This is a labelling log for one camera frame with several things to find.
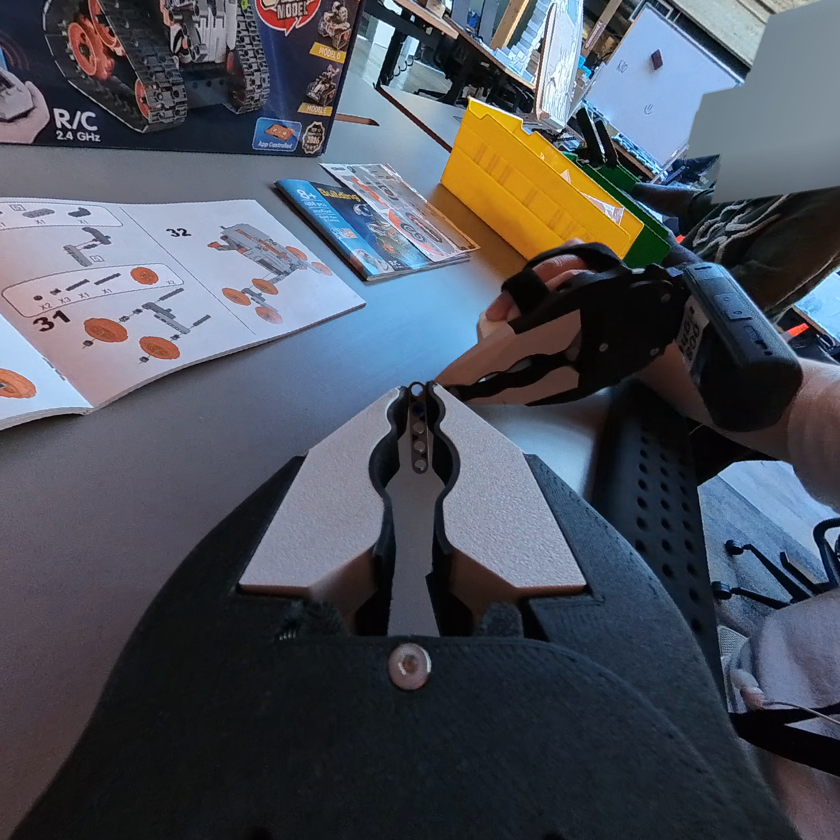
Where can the white whiteboard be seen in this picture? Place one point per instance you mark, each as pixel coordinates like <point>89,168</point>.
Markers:
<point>656,98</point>

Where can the person's right forearm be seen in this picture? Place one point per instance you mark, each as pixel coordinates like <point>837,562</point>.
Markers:
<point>814,433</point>

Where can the long grey holed beam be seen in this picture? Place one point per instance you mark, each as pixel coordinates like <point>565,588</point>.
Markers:
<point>420,453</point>

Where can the black perforated chair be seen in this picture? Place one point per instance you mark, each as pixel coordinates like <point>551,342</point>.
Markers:
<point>656,525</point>

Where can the blue printed toy box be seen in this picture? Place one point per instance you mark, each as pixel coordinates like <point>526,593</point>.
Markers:
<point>164,79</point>

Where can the grey desk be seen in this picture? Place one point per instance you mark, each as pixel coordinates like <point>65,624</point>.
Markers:
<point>164,492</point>

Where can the person's white t-shirt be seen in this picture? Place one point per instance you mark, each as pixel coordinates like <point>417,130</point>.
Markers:
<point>800,656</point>

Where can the open white instruction booklet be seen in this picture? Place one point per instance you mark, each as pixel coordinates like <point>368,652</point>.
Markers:
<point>164,295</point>

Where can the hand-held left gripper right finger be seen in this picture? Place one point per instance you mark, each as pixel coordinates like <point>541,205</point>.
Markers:
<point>505,525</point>

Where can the green plastic bin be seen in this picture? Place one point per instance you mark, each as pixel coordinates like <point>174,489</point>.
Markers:
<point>649,229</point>

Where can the black swivel chair base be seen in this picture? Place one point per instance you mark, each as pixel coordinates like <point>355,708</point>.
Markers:
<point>730,546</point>

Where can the yellow plastic bin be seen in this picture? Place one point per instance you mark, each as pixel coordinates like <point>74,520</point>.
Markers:
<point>525,184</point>

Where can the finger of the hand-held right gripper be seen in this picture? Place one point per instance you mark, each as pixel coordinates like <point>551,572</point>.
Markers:
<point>525,390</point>
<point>518,348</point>

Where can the person's right hand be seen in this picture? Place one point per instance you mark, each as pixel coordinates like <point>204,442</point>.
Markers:
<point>558,275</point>

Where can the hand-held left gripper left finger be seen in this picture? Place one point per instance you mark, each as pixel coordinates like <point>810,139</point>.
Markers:
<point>315,525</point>

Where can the standing pale display panel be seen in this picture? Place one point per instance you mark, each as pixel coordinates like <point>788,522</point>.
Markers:
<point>558,65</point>

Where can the blue closed booklet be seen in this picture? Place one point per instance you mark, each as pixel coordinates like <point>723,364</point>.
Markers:
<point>341,223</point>

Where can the white orange printed leaflet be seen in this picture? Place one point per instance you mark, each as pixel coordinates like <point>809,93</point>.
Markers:
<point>407,210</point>

